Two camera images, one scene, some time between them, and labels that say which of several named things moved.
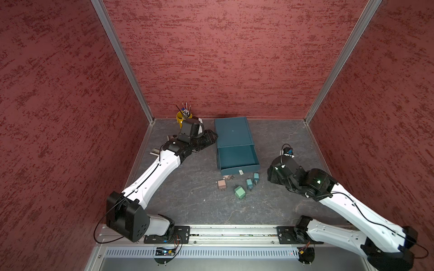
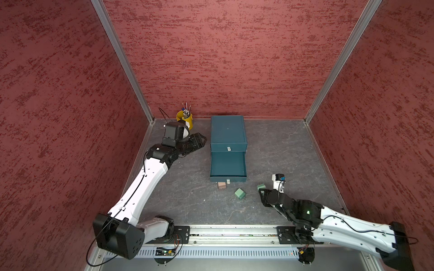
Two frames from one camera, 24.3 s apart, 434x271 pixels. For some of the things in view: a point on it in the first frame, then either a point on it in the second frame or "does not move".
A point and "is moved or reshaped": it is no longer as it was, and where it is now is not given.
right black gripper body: x=275 y=176 to x=266 y=203
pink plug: x=222 y=184 does not move
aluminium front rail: x=258 y=235 does not move
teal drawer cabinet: x=236 y=150 is moved or reshaped
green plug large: x=239 y=192 does not move
